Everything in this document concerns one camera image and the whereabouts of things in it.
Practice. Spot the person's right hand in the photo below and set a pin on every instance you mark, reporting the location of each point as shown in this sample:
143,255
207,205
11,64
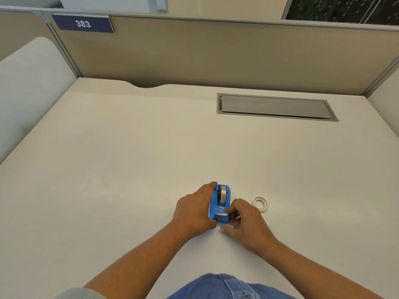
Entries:
251,225

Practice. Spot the person's left hand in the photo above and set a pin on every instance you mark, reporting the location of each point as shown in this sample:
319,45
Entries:
190,214

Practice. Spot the person's left thumb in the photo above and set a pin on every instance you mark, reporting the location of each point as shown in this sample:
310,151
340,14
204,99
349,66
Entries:
212,223

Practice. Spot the person's right thumb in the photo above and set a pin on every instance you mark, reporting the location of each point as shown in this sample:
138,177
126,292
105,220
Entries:
233,206

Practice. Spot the blue tape dispenser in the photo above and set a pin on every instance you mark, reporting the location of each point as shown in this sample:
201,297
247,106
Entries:
215,208

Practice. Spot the person's left forearm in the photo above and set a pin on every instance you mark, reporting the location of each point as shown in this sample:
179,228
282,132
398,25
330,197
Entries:
137,264

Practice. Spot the person's right forearm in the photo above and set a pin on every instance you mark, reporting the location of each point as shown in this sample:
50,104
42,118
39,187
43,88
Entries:
311,274

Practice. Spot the tape roll in dispenser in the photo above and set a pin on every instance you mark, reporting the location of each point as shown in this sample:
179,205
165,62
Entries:
222,195

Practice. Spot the clear loose tape roll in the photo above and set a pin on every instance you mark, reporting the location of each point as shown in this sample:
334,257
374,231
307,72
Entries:
260,204

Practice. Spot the blue denim shirt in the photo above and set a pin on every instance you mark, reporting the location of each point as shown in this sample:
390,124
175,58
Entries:
224,288

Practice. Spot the grey sleeve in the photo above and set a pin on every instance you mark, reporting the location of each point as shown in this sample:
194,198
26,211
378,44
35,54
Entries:
81,294

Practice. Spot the beige wide partition panel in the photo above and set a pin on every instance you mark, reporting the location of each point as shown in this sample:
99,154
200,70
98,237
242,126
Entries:
218,56

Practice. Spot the white flat side panel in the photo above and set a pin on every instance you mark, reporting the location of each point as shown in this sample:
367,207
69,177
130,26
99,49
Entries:
386,105

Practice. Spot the white rounded side panel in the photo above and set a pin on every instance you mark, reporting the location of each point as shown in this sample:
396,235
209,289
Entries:
31,90

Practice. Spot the dark window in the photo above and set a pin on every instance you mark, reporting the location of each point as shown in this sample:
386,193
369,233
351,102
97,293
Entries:
343,9

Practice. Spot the blue number sign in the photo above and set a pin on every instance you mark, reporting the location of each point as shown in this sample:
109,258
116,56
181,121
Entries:
83,23

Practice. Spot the beige narrow partition panel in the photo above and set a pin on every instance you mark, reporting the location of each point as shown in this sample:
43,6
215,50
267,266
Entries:
18,31

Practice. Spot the grey metal partition post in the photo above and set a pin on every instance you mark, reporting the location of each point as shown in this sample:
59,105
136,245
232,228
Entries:
62,46

